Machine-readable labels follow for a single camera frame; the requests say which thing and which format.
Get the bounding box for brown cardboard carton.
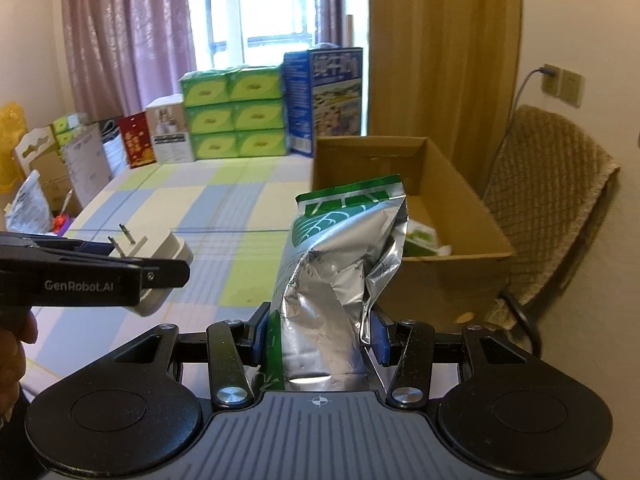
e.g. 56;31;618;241
14;127;81;217

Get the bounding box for blue milk carton box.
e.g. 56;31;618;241
282;47;363;157

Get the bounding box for green tissue pack stack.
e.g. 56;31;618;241
180;65;288;160

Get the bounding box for silver green tea bag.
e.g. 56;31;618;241
265;174;408;391

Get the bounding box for white power adapter plug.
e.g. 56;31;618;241
107;224;193;318

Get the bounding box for checkered tablecloth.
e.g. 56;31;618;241
23;155;312;394

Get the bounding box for green oral spray box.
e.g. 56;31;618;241
404;220;440;257

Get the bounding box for white product box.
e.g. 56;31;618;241
145;93;194;164

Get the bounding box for yellow plastic bag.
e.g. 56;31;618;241
0;102;27;194

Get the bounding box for wall power socket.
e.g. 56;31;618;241
540;64;562;98

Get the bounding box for red gift envelope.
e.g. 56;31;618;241
117;112;156;168

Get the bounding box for charger cable on wall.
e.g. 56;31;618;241
487;66;554;187

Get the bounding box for white paper shopping bag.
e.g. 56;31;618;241
62;124;112;208

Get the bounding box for brown cardboard box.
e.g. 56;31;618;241
312;136;514;333

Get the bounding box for left hand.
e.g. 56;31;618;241
0;312;38;426

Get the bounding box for wall switch plate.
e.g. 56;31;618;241
558;70;585;108

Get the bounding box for cardboard tubes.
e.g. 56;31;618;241
343;14;355;48

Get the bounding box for white plastic bag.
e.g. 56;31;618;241
4;170;53;234

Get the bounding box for purple curtain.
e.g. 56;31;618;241
61;0;195;120

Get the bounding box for brown curtain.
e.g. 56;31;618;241
368;0;523;193

